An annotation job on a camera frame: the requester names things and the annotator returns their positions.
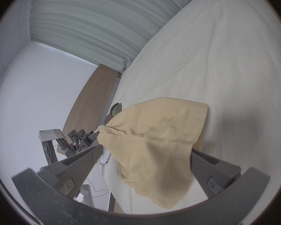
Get pale grey curtain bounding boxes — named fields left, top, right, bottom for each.
left=28, top=0, right=204, bottom=71

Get black cable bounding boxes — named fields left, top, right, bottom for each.
left=86, top=178, right=109, bottom=197

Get tan shorts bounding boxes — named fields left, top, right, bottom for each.
left=97, top=97, right=209, bottom=209

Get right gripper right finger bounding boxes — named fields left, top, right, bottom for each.
left=190, top=149, right=242, bottom=200

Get bed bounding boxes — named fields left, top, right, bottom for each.
left=57, top=0, right=281, bottom=215

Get olive green garment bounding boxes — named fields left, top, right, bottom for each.
left=110, top=103, right=123, bottom=117

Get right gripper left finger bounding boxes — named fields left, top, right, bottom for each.
left=37, top=145, right=103, bottom=199

